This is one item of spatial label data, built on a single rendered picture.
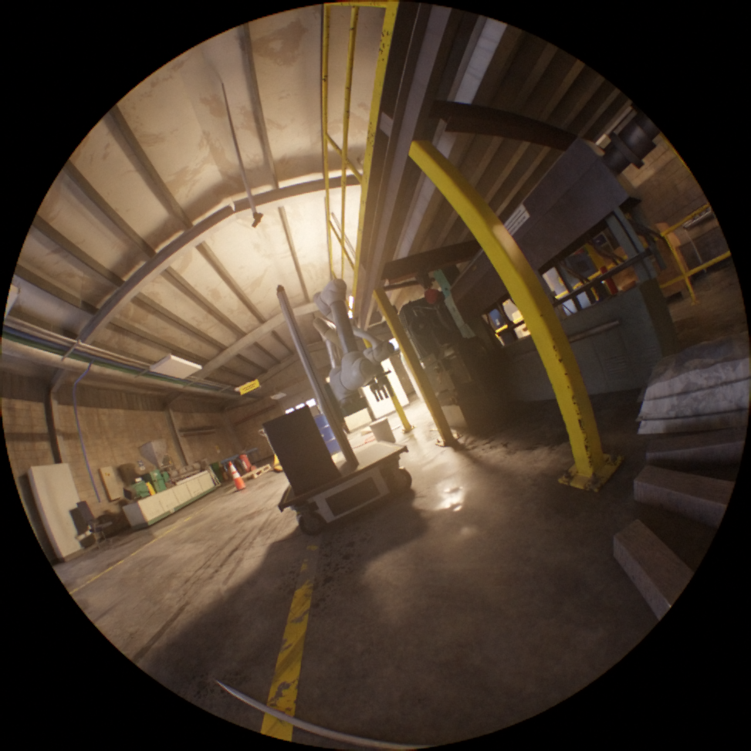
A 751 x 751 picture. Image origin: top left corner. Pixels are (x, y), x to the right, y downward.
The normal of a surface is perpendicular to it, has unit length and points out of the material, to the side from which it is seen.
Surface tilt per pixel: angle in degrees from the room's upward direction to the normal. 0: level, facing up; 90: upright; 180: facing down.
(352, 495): 90
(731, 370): 67
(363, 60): 171
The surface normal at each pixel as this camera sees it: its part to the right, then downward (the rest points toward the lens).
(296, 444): 0.23, -0.19
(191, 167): 0.55, 0.83
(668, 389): -0.98, -0.04
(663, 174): -0.90, 0.40
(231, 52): 0.28, 0.95
